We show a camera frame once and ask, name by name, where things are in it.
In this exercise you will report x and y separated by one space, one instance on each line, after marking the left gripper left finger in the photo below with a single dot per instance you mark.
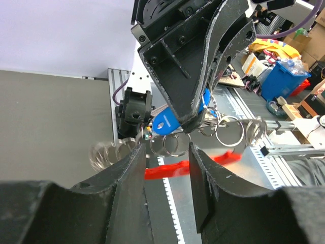
109 207

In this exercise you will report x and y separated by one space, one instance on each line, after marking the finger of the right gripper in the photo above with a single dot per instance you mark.
230 31
176 73

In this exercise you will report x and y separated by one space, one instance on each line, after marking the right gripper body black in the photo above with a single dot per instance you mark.
177 21

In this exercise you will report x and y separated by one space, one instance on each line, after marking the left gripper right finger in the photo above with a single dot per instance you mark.
227 208

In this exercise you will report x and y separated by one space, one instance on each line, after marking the red handled metal key holder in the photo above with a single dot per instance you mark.
182 167

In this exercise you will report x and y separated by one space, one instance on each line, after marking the metal keyring cluster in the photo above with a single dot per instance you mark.
229 132

